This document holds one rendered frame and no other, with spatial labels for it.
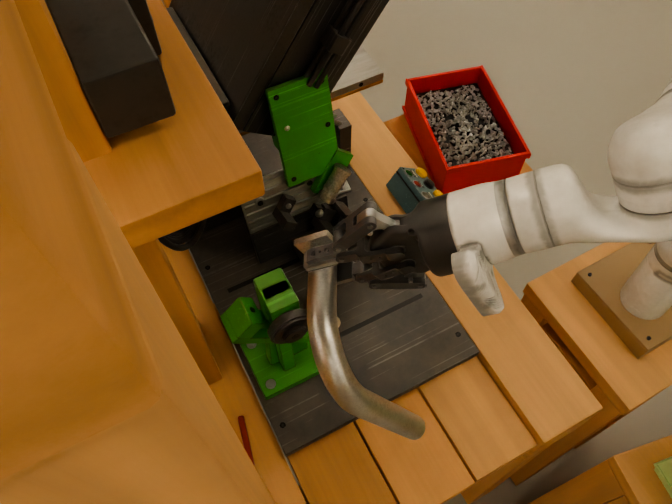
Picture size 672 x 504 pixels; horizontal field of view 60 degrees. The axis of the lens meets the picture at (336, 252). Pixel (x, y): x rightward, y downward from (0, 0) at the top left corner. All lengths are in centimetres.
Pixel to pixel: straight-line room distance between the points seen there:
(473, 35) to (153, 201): 281
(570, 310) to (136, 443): 123
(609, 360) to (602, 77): 210
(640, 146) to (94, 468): 44
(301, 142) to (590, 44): 246
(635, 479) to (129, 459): 122
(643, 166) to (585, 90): 263
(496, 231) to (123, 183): 35
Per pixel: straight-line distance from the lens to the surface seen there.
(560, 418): 119
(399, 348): 117
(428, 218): 54
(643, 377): 134
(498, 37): 329
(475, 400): 118
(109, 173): 61
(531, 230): 52
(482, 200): 53
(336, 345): 57
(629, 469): 134
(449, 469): 114
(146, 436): 16
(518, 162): 149
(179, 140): 61
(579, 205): 52
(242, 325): 93
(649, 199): 52
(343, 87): 125
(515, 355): 121
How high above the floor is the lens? 198
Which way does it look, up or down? 59 degrees down
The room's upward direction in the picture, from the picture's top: straight up
